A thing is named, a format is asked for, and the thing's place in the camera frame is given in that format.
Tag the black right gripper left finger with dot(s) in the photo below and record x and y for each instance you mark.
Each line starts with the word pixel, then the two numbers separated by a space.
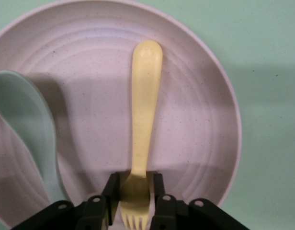
pixel 90 215

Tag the teal plastic spoon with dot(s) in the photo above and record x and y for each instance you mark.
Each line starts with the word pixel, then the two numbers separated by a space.
pixel 25 115

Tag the yellow plastic fork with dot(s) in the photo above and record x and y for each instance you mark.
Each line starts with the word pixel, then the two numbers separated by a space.
pixel 145 107

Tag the light green rectangular tray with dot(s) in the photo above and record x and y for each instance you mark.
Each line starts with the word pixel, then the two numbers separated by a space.
pixel 269 119

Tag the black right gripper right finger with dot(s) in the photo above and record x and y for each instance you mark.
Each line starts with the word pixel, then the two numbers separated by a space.
pixel 176 215

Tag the beige round plate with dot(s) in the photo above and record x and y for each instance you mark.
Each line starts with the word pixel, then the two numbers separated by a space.
pixel 97 107

